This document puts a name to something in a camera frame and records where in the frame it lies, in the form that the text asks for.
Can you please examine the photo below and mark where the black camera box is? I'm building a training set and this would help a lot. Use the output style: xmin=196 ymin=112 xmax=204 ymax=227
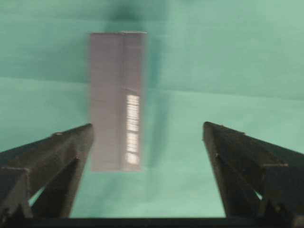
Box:
xmin=88 ymin=31 xmax=146 ymax=172

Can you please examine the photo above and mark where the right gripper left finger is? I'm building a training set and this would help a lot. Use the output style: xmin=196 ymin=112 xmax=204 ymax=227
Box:
xmin=0 ymin=123 xmax=94 ymax=219

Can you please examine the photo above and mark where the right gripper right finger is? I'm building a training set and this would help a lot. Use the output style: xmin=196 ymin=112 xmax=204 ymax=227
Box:
xmin=203 ymin=122 xmax=304 ymax=219

